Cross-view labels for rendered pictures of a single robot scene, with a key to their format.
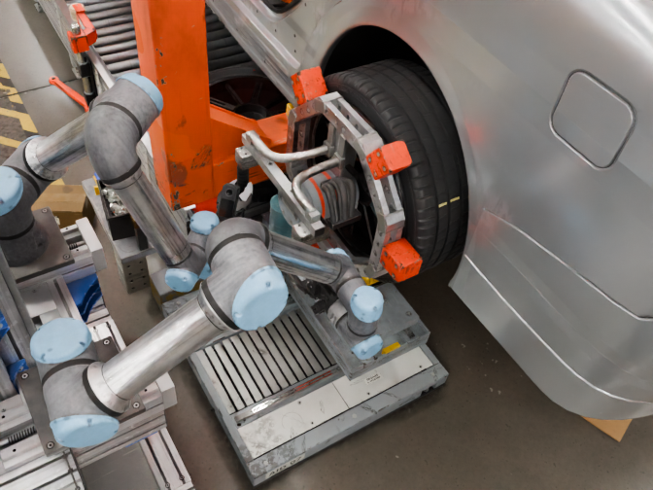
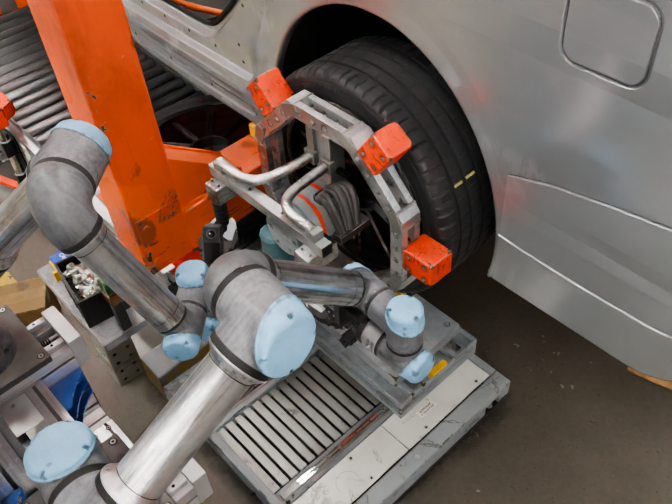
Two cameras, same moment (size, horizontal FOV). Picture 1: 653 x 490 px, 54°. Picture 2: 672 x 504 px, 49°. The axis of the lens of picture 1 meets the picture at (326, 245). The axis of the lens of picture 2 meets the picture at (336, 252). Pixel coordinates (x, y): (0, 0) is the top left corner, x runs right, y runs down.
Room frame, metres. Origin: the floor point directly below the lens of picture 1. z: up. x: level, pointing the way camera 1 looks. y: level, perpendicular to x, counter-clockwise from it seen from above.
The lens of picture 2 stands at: (0.02, 0.04, 2.10)
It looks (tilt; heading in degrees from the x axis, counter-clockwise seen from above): 46 degrees down; 358
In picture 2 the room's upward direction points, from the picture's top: 5 degrees counter-clockwise
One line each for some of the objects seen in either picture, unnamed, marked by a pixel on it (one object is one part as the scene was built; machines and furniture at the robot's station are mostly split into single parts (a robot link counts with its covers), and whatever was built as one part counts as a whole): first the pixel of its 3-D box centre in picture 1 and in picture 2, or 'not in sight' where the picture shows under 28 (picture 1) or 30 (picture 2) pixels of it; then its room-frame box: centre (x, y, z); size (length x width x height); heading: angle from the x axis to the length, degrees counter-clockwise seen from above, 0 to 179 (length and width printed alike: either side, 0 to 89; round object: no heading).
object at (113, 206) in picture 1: (123, 204); (92, 283); (1.54, 0.73, 0.51); 0.20 x 0.14 x 0.13; 30
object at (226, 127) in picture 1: (269, 128); (236, 156); (1.85, 0.27, 0.69); 0.52 x 0.17 x 0.35; 127
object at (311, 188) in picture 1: (318, 195); (313, 213); (1.38, 0.04, 0.85); 0.21 x 0.14 x 0.14; 127
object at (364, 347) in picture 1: (360, 333); (405, 355); (0.91, -0.11, 0.85); 0.11 x 0.08 x 0.09; 38
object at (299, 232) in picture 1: (310, 231); (316, 253); (1.16, 0.05, 0.93); 0.09 x 0.05 x 0.05; 127
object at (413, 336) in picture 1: (355, 307); (384, 334); (1.53, -0.15, 0.13); 0.50 x 0.36 x 0.10; 37
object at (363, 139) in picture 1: (338, 189); (334, 199); (1.42, -0.01, 0.85); 0.54 x 0.07 x 0.54; 37
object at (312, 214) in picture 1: (326, 177); (318, 186); (1.27, 0.03, 1.03); 0.19 x 0.18 x 0.11; 127
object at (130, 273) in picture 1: (128, 248); (109, 333); (1.59, 0.77, 0.21); 0.10 x 0.10 x 0.42; 37
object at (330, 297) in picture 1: (326, 288); (351, 313); (1.04, -0.02, 0.86); 0.12 x 0.08 x 0.09; 38
